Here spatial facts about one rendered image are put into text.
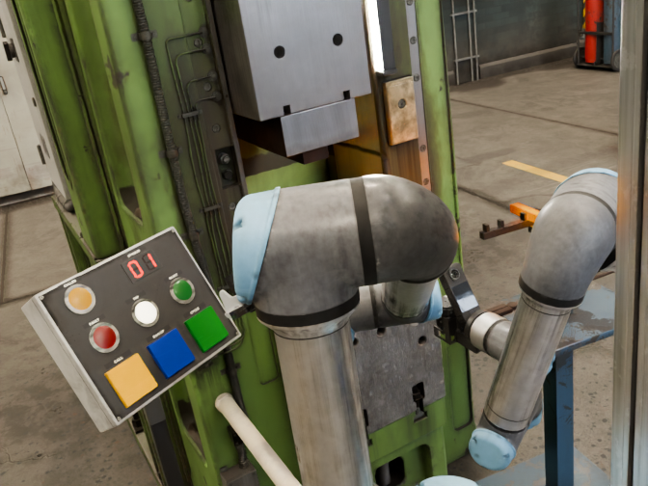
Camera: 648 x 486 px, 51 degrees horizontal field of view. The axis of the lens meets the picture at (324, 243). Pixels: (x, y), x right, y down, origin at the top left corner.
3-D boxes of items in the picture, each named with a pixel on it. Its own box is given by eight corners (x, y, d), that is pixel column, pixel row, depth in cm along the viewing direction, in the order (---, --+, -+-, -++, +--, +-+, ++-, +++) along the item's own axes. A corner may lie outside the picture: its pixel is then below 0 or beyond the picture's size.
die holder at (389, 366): (446, 395, 196) (434, 256, 179) (334, 451, 181) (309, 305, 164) (348, 324, 243) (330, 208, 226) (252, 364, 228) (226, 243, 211)
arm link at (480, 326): (481, 327, 124) (515, 311, 128) (465, 318, 128) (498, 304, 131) (483, 362, 127) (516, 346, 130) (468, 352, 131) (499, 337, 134)
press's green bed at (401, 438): (456, 518, 214) (445, 395, 196) (357, 577, 199) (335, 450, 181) (364, 430, 260) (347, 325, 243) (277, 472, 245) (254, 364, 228)
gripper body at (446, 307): (431, 334, 141) (469, 358, 131) (427, 298, 138) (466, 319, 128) (459, 321, 144) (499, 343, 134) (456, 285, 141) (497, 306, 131)
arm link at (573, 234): (612, 240, 87) (514, 489, 113) (629, 209, 95) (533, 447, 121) (526, 209, 92) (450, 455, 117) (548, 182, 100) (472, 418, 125)
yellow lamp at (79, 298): (96, 308, 127) (91, 286, 125) (71, 316, 125) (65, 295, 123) (94, 302, 129) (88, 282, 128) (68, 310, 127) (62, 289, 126)
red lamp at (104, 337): (121, 345, 127) (115, 326, 125) (96, 355, 125) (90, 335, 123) (118, 339, 130) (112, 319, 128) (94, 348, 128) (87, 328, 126)
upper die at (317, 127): (359, 136, 165) (354, 97, 161) (286, 157, 157) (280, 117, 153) (284, 117, 200) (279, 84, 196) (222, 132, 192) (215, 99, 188)
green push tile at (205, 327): (229, 334, 144) (211, 304, 143) (205, 352, 138) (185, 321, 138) (225, 337, 145) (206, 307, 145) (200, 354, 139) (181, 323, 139)
